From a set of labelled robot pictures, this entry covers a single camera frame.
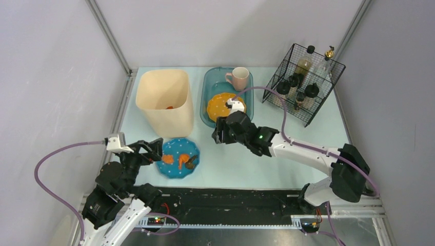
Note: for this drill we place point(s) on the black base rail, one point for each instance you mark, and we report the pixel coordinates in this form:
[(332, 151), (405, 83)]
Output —
[(233, 207)]

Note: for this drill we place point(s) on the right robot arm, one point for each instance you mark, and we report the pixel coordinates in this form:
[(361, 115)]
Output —
[(345, 168)]

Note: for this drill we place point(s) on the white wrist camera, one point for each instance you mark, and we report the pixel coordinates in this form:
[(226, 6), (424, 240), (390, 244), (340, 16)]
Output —
[(235, 105), (115, 143)]

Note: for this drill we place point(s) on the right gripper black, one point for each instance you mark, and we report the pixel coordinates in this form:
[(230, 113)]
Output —
[(221, 130)]

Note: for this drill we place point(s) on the orange shredded food piece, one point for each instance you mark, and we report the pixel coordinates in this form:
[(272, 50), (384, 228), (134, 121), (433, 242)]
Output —
[(168, 159)]

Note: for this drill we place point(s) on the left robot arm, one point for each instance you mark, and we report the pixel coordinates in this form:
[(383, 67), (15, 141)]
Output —
[(116, 205)]

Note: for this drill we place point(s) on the cream plastic waste bin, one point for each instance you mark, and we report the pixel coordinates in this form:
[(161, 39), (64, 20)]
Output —
[(159, 89)]

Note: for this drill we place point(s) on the teal transparent plastic tub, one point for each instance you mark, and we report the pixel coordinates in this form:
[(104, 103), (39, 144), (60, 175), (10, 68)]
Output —
[(215, 83)]

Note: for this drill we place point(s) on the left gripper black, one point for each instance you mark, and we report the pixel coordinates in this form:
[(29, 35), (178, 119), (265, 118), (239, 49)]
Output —
[(141, 153)]

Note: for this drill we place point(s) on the black wire rack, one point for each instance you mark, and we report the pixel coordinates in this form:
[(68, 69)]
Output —
[(287, 68)]

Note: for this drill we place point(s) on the white granule shaker black lid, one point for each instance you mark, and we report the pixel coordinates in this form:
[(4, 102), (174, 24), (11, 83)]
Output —
[(311, 92), (282, 88)]

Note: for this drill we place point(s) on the pink ceramic mug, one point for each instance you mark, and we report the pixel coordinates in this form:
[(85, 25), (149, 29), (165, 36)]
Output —
[(238, 78)]

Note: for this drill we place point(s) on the orange polka dot plate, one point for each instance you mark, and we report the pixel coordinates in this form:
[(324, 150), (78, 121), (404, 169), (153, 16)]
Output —
[(216, 106)]

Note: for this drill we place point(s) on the clear glass bottle gold stopper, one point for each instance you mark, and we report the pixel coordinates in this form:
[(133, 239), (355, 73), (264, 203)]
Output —
[(322, 69)]

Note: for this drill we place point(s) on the blue polka dot plate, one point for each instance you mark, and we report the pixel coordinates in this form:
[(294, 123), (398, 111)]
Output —
[(175, 147)]

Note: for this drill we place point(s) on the orange chicken drumstick toy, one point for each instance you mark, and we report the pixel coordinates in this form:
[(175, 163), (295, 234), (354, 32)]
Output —
[(183, 158)]

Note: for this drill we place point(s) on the small pepper shaker black lid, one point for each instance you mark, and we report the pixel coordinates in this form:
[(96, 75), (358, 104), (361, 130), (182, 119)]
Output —
[(299, 100)]

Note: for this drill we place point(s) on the dark sauce bottle red label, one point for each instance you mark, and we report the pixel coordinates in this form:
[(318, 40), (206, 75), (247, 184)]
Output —
[(305, 62)]

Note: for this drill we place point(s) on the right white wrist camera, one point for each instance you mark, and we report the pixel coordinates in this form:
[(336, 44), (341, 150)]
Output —
[(235, 105)]

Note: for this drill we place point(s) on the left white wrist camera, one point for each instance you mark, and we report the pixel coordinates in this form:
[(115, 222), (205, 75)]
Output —
[(115, 143)]

